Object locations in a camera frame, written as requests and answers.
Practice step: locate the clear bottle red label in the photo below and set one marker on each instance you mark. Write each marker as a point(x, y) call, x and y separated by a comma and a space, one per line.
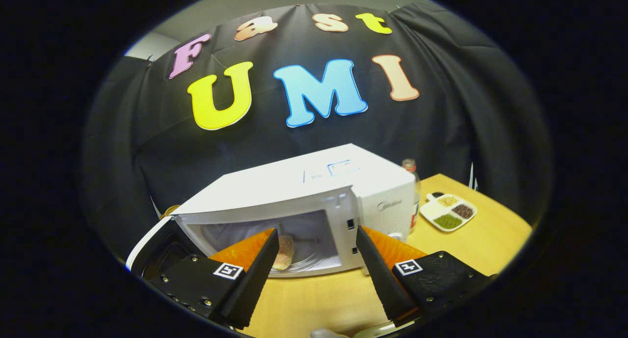
point(416, 181)

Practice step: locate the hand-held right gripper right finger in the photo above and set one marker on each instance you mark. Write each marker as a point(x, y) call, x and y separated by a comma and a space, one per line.
point(380, 281)

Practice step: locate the black backdrop cloth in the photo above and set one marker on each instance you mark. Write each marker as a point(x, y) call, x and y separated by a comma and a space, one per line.
point(466, 107)

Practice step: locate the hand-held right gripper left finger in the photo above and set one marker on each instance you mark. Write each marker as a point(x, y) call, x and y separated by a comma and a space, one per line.
point(255, 279)

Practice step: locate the white microwave oven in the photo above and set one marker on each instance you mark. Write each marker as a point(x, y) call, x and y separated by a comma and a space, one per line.
point(294, 181)

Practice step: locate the white divided plate with grains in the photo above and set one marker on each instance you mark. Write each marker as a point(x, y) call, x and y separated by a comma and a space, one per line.
point(449, 211)

